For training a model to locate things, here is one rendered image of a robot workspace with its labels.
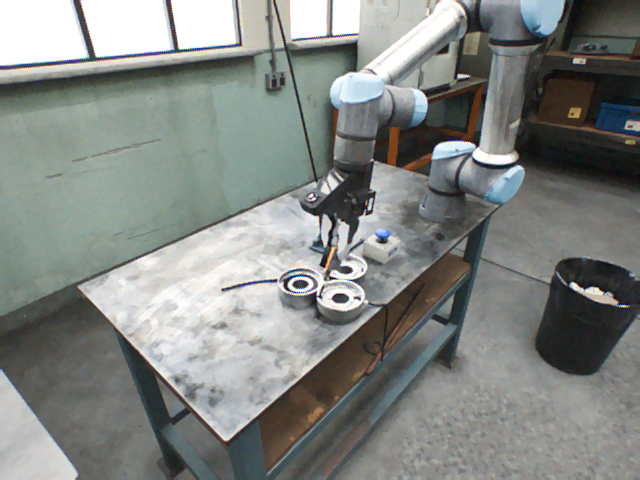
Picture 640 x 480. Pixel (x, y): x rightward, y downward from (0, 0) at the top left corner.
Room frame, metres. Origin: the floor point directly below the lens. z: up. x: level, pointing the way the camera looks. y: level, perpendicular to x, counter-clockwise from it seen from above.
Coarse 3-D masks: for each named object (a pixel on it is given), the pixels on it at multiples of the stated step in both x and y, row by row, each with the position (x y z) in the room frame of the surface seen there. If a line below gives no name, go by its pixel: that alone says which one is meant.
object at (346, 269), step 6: (348, 258) 0.84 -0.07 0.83; (354, 258) 0.83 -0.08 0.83; (360, 258) 0.82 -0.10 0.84; (342, 264) 0.81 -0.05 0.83; (348, 264) 0.81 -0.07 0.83; (360, 264) 0.81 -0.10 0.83; (366, 264) 0.79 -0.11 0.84; (324, 270) 0.78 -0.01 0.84; (336, 270) 0.78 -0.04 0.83; (342, 270) 0.81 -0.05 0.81; (348, 270) 0.81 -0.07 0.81; (354, 270) 0.79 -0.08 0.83; (366, 270) 0.77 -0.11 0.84; (330, 276) 0.75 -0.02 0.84; (342, 276) 0.76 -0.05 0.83; (348, 276) 0.76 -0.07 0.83; (360, 276) 0.75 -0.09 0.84; (354, 282) 0.74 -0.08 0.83; (360, 282) 0.75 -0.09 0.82
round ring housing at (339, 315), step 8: (336, 280) 0.73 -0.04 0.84; (344, 280) 0.73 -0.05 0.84; (320, 288) 0.70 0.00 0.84; (328, 288) 0.71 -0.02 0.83; (352, 288) 0.71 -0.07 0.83; (360, 288) 0.70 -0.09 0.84; (328, 296) 0.68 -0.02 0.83; (336, 296) 0.70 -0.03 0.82; (344, 296) 0.70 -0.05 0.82; (352, 296) 0.69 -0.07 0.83; (320, 304) 0.65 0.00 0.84; (336, 304) 0.66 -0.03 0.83; (344, 304) 0.66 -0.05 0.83; (360, 304) 0.65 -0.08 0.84; (328, 312) 0.64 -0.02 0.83; (336, 312) 0.63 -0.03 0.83; (344, 312) 0.63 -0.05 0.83; (352, 312) 0.63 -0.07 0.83; (360, 312) 0.65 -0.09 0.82; (336, 320) 0.63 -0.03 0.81; (344, 320) 0.63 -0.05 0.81
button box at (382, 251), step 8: (368, 240) 0.90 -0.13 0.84; (376, 240) 0.90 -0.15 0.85; (384, 240) 0.89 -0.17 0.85; (392, 240) 0.90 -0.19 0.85; (368, 248) 0.89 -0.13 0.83; (376, 248) 0.87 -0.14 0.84; (384, 248) 0.86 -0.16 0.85; (392, 248) 0.87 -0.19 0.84; (368, 256) 0.88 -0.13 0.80; (376, 256) 0.87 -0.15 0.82; (384, 256) 0.85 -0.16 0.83; (392, 256) 0.88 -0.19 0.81; (384, 264) 0.85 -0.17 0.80
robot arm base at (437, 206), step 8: (432, 192) 1.12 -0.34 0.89; (440, 192) 1.10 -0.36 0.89; (448, 192) 1.09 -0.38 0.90; (424, 200) 1.15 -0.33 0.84; (432, 200) 1.11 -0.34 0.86; (440, 200) 1.09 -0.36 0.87; (448, 200) 1.09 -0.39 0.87; (456, 200) 1.09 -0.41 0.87; (464, 200) 1.11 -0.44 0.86; (424, 208) 1.13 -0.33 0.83; (432, 208) 1.10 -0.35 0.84; (440, 208) 1.09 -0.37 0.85; (448, 208) 1.08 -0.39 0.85; (456, 208) 1.08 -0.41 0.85; (464, 208) 1.10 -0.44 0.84; (424, 216) 1.11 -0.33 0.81; (432, 216) 1.09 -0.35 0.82; (440, 216) 1.08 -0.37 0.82; (448, 216) 1.07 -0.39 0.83; (456, 216) 1.08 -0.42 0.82; (464, 216) 1.09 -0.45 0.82; (448, 224) 1.07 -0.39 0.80
